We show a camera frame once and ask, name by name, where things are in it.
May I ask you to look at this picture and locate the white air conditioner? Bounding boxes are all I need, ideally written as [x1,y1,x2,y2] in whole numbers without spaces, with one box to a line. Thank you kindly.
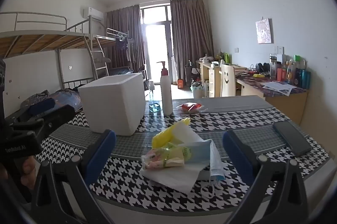
[82,6,104,21]

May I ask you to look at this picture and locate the printed paper sheets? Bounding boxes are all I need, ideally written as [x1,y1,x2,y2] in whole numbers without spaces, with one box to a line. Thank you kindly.
[261,81,297,96]

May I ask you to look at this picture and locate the white foam box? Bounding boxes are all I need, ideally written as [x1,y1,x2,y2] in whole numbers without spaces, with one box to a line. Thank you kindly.
[78,72,146,136]

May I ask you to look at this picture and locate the person's left hand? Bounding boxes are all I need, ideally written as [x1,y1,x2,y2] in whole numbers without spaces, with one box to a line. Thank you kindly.
[20,157,41,189]

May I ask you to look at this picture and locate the red snack packet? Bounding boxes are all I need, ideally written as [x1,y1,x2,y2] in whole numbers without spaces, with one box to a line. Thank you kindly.
[176,102,208,113]

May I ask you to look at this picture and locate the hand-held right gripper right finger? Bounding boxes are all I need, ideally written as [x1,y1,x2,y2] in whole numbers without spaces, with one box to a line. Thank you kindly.
[222,130,310,224]

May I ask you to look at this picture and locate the blue face mask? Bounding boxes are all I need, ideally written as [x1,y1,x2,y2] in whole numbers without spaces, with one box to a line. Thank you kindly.
[201,138,226,199]

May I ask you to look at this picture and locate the yellow plastic bag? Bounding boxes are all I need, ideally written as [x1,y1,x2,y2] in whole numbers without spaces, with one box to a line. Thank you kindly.
[151,117,191,148]

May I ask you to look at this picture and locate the green white tissue packet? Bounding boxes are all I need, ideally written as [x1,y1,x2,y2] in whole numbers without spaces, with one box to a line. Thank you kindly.
[182,139,214,169]

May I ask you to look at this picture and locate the brown curtain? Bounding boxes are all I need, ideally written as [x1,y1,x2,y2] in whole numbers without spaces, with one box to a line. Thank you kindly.
[106,4,145,74]
[170,0,214,85]

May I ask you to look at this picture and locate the cartoon wall picture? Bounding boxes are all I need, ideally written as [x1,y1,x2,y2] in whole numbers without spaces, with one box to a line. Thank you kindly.
[255,18,274,44]

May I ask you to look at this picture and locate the black headphones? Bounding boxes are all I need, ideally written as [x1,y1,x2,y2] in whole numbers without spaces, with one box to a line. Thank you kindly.
[257,62,270,74]

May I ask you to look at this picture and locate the dark patterned desk mat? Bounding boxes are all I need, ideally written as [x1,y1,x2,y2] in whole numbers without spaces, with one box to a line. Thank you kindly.
[237,73,307,95]

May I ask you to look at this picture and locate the blue patterned quilt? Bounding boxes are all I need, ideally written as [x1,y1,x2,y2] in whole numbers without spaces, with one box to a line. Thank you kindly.
[21,89,82,114]

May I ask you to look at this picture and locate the black smartphone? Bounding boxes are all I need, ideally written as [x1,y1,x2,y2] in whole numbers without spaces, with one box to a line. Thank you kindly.
[272,121,312,157]

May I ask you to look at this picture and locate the clear blue glass bottle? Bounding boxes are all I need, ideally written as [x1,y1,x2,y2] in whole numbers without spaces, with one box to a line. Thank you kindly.
[148,81,162,115]

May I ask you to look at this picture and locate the row of toiletry bottles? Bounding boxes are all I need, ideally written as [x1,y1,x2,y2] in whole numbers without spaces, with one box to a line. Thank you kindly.
[276,54,311,89]

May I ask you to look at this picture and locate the green floral wipes packet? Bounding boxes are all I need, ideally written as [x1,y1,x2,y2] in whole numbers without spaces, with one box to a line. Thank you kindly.
[141,147,186,170]

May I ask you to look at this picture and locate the pale grey cloth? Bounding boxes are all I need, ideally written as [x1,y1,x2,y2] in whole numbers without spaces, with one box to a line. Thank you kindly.
[139,161,210,193]

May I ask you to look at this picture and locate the clear bottle dark lid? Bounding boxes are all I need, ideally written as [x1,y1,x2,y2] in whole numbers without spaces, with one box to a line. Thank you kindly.
[269,54,278,80]

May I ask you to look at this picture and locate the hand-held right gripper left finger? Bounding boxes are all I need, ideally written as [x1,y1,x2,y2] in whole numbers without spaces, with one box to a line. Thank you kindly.
[30,129,118,224]

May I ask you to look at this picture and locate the metal bunk bed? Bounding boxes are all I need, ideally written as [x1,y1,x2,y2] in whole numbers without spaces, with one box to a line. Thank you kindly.
[0,12,110,109]
[95,28,135,77]

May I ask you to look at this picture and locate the white tissue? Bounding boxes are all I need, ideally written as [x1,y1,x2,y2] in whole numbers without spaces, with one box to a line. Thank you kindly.
[174,121,204,146]

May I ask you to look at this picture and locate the white lotion pump bottle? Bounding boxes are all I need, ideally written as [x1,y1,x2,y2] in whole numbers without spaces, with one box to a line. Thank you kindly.
[156,61,173,116]

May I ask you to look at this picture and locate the light wooden desk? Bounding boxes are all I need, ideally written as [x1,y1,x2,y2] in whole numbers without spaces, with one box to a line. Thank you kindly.
[235,72,308,125]
[196,61,239,98]

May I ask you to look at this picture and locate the wooden smiley face chair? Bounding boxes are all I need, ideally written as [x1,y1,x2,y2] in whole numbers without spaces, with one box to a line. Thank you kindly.
[220,64,237,97]

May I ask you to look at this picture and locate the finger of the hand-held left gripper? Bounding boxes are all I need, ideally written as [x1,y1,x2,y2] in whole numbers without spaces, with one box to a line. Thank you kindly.
[11,105,76,135]
[5,98,56,122]

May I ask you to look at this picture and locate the houndstooth tablecloth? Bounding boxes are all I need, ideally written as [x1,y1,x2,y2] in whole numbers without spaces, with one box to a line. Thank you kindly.
[39,95,333,203]

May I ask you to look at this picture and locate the dark hanging clothes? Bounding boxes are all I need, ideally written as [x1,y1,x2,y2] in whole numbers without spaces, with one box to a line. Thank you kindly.
[114,35,132,61]

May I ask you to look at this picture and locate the blue checked bedding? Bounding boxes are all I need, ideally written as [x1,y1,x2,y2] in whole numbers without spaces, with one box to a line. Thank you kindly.
[109,68,132,76]

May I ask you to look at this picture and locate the glass balcony door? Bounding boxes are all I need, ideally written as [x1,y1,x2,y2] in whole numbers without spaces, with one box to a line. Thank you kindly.
[141,4,174,82]

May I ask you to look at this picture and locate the pale plastic bucket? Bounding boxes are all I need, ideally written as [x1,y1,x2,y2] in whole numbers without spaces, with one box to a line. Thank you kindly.
[192,82,204,99]

